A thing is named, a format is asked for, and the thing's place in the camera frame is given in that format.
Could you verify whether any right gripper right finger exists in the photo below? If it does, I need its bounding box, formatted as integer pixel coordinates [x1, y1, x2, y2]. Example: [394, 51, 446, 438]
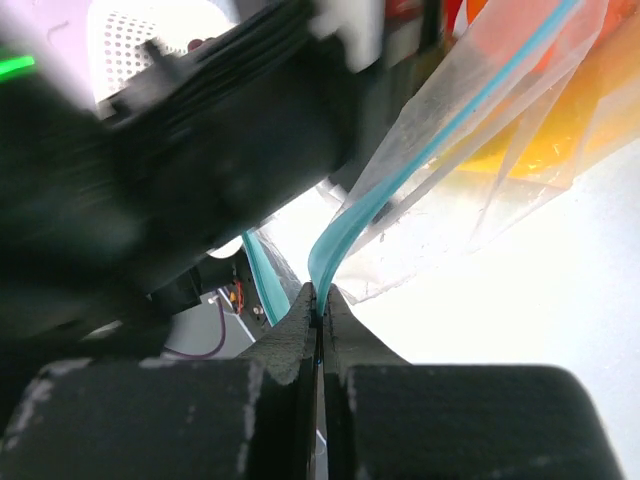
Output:
[323, 289, 622, 479]

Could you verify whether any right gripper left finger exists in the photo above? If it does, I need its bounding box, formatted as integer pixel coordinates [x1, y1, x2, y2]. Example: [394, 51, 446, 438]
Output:
[1, 285, 317, 479]

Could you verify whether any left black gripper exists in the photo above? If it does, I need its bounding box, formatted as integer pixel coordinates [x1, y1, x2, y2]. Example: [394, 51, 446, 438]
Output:
[0, 0, 451, 351]

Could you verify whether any clear zip top bag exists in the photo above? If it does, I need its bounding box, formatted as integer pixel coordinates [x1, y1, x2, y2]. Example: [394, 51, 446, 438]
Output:
[230, 1, 611, 324]

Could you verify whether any orange fake fruit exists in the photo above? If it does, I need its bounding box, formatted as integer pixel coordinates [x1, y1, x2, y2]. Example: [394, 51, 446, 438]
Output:
[508, 1, 639, 186]

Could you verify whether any white perforated plastic basket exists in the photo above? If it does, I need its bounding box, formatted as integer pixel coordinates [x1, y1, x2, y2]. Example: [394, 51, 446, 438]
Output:
[87, 0, 236, 119]

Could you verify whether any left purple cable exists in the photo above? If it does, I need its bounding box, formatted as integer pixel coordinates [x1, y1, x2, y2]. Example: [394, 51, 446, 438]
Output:
[159, 292, 229, 360]

